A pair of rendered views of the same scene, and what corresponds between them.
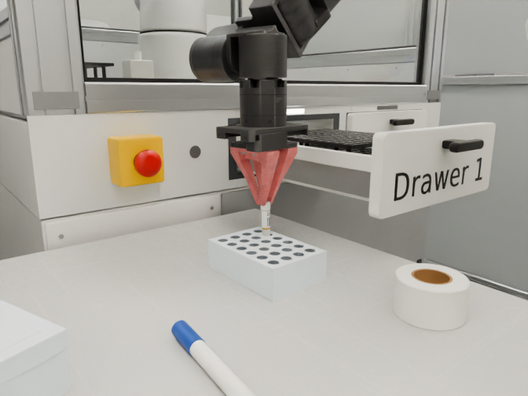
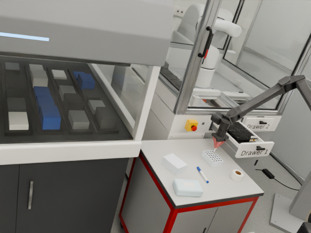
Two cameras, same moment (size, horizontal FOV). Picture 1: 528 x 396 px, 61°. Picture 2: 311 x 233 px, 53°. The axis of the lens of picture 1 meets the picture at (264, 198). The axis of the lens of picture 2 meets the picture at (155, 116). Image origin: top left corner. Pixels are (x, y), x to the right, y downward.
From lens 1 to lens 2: 1.54 m
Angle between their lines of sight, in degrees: 14
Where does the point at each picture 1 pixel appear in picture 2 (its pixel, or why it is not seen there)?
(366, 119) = (251, 120)
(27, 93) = (177, 110)
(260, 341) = (208, 173)
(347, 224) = not seen: hidden behind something
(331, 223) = not seen: hidden behind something
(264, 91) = (222, 131)
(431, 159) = (252, 149)
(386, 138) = (242, 145)
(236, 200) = (208, 135)
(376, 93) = (258, 112)
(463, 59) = not seen: outside the picture
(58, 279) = (175, 149)
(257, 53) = (223, 125)
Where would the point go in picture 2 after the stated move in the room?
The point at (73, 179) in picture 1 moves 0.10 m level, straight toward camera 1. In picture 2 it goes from (177, 126) to (181, 134)
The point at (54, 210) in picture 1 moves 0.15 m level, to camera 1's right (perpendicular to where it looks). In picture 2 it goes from (172, 131) to (193, 138)
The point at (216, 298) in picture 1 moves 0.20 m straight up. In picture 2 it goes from (202, 163) to (212, 137)
